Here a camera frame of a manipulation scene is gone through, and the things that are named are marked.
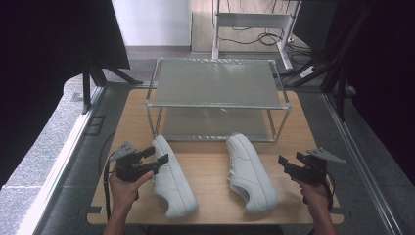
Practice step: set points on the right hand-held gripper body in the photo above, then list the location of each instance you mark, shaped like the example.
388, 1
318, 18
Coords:
313, 171

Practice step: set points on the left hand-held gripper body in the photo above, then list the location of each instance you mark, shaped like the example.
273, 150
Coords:
130, 168

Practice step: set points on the white sneaker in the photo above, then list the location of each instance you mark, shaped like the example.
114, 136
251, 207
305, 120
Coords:
249, 176
173, 182

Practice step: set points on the person's right hand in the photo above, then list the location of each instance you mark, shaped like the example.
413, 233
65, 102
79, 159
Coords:
314, 196

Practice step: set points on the person's left hand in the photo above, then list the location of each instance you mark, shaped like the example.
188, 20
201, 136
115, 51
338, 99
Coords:
125, 192

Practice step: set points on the black metal stand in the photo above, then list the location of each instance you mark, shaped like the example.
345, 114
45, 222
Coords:
341, 88
86, 91

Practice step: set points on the white power strip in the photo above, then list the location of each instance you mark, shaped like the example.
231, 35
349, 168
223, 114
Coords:
307, 71

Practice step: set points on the black curtain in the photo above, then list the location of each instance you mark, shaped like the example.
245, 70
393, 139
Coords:
39, 65
385, 65

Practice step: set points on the aluminium floor rail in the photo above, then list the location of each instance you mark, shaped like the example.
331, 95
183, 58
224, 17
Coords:
362, 156
65, 156

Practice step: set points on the white desk frame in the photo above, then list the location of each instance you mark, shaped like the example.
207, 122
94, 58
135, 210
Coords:
251, 20

